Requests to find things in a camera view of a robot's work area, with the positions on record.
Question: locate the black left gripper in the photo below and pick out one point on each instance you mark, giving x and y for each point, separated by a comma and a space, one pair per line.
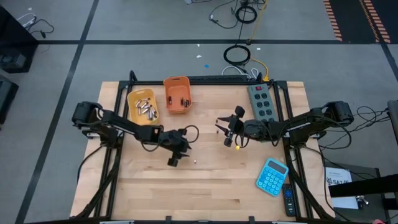
174, 143

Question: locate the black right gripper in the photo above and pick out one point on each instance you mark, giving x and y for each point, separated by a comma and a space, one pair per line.
250, 129

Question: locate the orange plastic bin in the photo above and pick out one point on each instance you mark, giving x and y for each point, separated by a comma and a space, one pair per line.
177, 93

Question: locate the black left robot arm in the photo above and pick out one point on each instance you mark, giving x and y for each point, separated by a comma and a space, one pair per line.
124, 124

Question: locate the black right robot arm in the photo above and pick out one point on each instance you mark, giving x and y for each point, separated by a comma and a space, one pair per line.
339, 110

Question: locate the grey-green power strip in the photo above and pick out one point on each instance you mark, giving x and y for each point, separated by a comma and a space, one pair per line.
261, 99

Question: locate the long black ribbed bar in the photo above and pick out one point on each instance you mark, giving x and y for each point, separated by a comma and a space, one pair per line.
217, 78

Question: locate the yellow plastic bin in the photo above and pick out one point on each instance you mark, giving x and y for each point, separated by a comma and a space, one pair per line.
138, 116

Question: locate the blue calculator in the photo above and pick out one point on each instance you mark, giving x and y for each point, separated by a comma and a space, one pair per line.
270, 182

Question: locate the black remote control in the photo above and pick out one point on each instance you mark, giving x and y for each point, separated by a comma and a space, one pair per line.
289, 202

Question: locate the white printed paper sheet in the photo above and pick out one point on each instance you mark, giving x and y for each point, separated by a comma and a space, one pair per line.
337, 174

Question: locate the black side table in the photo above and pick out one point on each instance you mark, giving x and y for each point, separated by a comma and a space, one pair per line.
370, 169

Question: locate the black beam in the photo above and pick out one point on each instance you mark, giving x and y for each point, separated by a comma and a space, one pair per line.
367, 185

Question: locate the small metal clamp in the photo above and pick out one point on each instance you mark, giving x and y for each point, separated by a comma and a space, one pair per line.
360, 200

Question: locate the black mat orange stripes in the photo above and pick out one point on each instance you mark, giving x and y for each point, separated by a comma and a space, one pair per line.
351, 18

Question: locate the dark grey box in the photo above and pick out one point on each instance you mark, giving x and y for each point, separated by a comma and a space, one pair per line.
6, 96

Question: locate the black cabinet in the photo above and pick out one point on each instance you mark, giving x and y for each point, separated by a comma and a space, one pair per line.
15, 40

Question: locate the black metal table frame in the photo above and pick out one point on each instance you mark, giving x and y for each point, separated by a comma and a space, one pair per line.
217, 83

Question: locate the grey post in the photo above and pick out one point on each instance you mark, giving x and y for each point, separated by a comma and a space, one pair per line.
393, 121

